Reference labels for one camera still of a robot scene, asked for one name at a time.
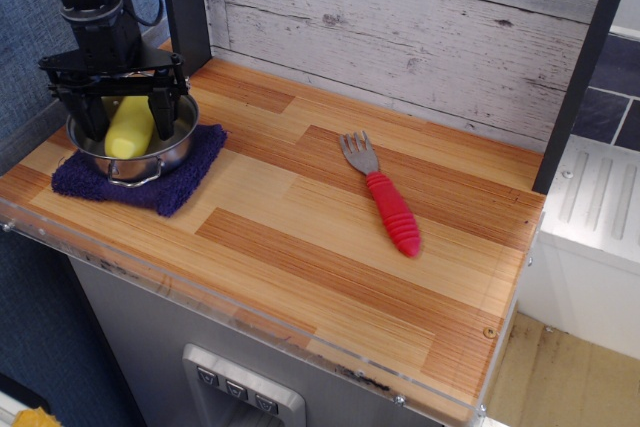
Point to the purple knitted cloth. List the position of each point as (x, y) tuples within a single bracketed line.
[(165, 195)]

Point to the black left upright post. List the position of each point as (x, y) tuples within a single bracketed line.
[(189, 33)]

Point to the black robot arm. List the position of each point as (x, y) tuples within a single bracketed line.
[(97, 5)]

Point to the yellow object at corner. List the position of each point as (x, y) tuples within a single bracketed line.
[(35, 418)]

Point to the white toy sink unit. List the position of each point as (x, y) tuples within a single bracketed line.
[(583, 271)]

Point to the yellow plastic toy banana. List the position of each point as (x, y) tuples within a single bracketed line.
[(130, 130)]

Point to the clear acrylic edge guard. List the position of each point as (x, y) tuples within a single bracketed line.
[(461, 285)]

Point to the black upright post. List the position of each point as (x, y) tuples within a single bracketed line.
[(189, 33), (594, 42)]

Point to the grey toy fridge cabinet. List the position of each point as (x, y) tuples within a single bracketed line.
[(150, 327)]

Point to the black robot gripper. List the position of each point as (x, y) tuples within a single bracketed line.
[(111, 58)]

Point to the black right upright post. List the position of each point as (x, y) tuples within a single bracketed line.
[(594, 42)]

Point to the stainless steel pot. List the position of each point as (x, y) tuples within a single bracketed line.
[(161, 157)]

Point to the red handled toy fork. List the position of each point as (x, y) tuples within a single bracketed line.
[(397, 218)]

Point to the silver water dispenser panel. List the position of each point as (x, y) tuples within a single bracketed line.
[(228, 394)]

